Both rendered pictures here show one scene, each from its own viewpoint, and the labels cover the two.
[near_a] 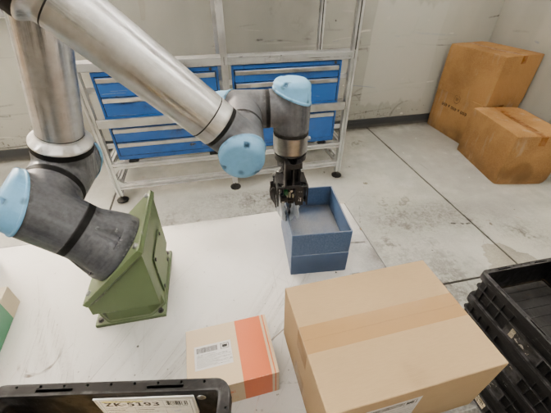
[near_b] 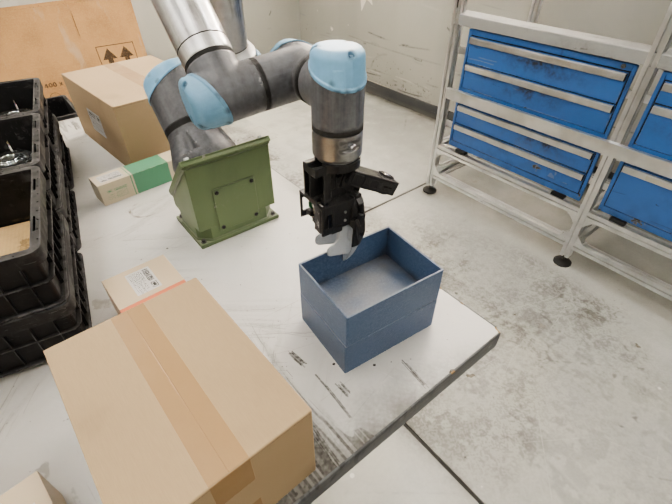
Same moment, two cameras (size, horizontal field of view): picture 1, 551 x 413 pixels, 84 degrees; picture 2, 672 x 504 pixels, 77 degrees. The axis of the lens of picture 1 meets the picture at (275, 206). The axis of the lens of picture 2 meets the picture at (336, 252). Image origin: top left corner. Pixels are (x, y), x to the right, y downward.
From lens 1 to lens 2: 0.66 m
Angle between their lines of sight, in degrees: 48
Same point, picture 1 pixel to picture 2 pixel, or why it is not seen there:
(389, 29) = not seen: outside the picture
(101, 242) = (180, 143)
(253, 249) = not seen: hidden behind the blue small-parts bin
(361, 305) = (189, 348)
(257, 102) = (294, 62)
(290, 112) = (311, 90)
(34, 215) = (157, 95)
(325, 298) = (190, 313)
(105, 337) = (170, 227)
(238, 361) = (139, 299)
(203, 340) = (156, 268)
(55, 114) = not seen: hidden behind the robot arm
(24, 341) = (155, 195)
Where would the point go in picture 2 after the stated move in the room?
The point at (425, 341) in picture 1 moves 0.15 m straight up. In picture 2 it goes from (145, 429) to (96, 346)
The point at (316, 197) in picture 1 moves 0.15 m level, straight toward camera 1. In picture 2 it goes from (421, 271) to (343, 289)
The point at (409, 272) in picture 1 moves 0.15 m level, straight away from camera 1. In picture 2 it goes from (272, 394) to (397, 407)
